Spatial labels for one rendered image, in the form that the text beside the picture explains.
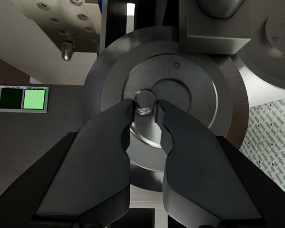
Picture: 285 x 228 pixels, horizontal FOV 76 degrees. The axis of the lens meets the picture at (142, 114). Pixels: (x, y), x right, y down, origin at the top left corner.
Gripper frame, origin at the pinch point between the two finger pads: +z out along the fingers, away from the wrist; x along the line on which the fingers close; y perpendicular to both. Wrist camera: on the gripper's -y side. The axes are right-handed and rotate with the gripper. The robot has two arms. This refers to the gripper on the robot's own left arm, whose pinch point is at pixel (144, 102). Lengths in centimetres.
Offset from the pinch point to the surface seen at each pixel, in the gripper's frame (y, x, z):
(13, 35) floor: 42, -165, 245
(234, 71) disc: -0.5, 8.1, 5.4
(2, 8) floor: 9, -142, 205
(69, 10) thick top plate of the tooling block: -3.1, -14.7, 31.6
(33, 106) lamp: 19.3, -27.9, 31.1
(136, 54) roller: -1.6, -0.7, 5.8
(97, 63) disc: -0.8, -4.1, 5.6
